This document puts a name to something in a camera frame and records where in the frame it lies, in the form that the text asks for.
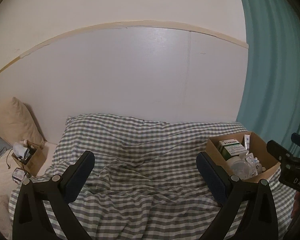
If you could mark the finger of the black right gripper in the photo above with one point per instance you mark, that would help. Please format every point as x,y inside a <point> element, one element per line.
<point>281,154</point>

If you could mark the beige pillow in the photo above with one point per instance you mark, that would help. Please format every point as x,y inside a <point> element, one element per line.
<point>17,123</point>

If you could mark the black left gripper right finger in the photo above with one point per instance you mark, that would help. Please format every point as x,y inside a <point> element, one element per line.
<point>230,191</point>

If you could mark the teal curtain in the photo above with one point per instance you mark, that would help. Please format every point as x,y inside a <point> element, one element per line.
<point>271,99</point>

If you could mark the small cardboard box left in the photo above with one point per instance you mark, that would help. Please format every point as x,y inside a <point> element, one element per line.
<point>29,156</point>

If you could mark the green white medicine box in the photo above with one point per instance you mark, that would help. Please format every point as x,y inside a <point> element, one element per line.
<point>230,148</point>

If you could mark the cream quilted headboard cushion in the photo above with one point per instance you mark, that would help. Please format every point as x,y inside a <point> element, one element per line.
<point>7,185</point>

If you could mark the clear blue plastic packet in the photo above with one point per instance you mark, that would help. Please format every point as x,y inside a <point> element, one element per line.
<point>245,167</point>

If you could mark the small white blue toy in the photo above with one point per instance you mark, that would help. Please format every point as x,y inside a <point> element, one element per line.
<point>259,167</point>

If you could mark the grey white checked blanket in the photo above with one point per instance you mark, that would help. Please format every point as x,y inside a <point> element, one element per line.
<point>145,183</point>

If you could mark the white ointment tube box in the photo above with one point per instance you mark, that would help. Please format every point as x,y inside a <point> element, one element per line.
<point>246,142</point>

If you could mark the brown cardboard box right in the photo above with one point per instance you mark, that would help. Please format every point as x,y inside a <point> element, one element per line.
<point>257,147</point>

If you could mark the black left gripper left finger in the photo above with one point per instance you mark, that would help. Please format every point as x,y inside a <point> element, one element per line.
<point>30,217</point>

